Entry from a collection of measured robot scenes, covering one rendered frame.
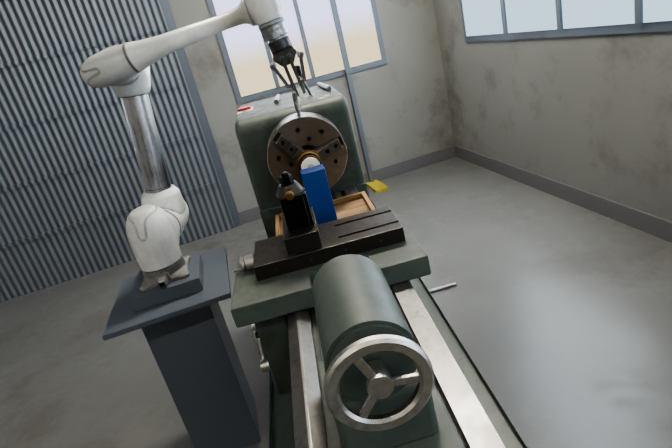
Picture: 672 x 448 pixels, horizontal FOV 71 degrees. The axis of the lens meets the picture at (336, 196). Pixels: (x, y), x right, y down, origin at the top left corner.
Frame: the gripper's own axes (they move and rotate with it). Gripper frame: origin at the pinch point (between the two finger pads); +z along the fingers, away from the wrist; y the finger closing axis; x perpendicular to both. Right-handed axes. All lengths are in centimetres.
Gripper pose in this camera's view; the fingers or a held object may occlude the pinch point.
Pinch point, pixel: (301, 95)
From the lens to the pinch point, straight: 170.8
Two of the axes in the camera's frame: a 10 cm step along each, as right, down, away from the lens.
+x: -1.4, -3.2, 9.4
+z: 3.7, 8.6, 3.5
